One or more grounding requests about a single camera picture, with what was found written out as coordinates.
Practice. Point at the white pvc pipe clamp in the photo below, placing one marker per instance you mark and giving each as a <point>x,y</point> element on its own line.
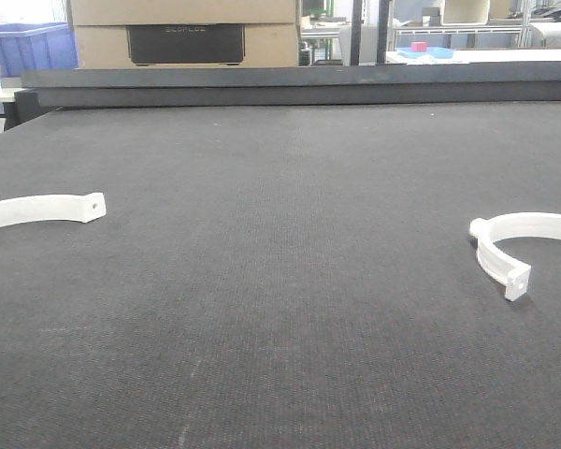
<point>510,272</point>
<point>73,208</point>

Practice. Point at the blue plastic bin background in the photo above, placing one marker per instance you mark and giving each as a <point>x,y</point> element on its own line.
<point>36,46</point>

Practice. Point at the blue tray on far table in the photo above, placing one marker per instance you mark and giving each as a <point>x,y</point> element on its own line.
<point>434,52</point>

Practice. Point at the small red cube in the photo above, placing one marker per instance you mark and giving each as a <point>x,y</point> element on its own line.
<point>418,46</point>

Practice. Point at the large cardboard box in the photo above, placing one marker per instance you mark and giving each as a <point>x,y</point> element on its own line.
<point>185,34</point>

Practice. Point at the black raised table edge board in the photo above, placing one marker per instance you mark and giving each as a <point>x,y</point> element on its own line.
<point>110,112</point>

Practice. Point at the aluminium frame rack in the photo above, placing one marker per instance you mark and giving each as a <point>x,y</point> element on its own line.
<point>462,25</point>

